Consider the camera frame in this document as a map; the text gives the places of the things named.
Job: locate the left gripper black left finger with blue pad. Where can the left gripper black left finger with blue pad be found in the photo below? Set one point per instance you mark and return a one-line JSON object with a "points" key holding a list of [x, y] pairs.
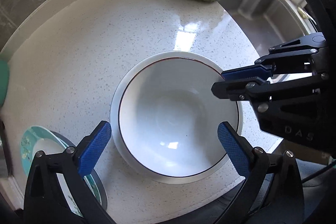
{"points": [[44, 199]]}

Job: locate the plain white bowl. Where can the plain white bowl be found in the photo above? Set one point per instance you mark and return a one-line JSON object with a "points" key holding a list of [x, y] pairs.
{"points": [[123, 121]]}

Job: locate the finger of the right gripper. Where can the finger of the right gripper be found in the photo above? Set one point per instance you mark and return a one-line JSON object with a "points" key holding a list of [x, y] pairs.
{"points": [[295, 56]]}

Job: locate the teal plastic basin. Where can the teal plastic basin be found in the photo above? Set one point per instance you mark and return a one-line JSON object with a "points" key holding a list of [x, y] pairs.
{"points": [[4, 80]]}

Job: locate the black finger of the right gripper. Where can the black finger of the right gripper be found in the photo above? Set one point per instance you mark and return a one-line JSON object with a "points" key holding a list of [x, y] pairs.
{"points": [[305, 92]]}

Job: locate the steel sink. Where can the steel sink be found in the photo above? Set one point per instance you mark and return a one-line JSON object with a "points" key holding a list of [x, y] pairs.
{"points": [[268, 23]]}

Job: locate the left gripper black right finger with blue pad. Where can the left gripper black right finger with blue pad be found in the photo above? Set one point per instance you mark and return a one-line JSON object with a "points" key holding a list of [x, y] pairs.
{"points": [[272, 190]]}

